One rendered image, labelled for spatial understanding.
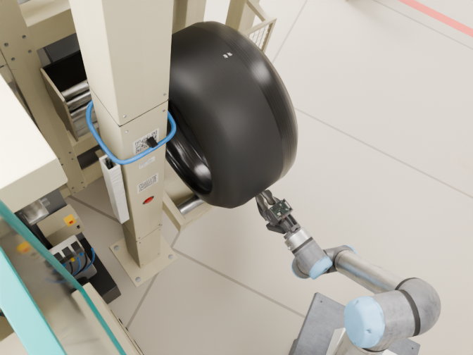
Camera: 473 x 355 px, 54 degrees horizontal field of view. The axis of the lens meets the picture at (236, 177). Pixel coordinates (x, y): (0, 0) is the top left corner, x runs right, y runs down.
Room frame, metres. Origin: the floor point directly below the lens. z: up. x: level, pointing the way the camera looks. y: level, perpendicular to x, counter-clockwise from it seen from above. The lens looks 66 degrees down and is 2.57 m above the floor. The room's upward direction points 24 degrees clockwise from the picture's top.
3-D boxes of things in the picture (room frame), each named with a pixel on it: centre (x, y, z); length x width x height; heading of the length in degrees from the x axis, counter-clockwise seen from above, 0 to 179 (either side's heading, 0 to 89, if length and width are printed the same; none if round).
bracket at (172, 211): (0.56, 0.28, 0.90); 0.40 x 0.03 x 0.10; 60
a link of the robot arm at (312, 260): (0.51, -0.36, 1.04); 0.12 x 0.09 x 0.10; 59
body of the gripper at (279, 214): (0.59, -0.21, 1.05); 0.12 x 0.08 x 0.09; 59
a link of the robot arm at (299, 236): (0.55, -0.28, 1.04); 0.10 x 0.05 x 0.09; 149
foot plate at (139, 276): (0.49, 0.30, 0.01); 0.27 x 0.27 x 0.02; 60
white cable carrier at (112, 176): (0.40, 0.31, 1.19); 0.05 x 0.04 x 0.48; 60
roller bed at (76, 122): (0.72, 0.62, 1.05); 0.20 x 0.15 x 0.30; 150
